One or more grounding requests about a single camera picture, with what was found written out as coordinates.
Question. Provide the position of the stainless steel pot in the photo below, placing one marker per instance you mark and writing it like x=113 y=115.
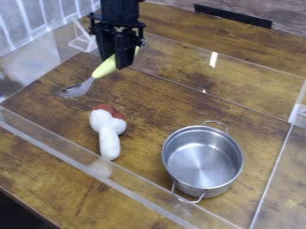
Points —
x=203 y=160

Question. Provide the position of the green handled metal spoon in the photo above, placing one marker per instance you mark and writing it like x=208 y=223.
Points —
x=103 y=70

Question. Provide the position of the clear acrylic triangle bracket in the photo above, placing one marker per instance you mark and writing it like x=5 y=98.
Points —
x=83 y=41

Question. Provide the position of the white red plush mushroom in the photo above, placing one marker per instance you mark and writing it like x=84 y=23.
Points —
x=108 y=123

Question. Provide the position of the black wall strip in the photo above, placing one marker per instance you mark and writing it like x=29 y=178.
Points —
x=259 y=22

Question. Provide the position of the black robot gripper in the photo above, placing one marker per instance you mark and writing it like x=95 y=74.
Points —
x=117 y=29

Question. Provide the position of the clear acrylic front barrier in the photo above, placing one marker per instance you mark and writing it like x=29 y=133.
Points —
x=119 y=178

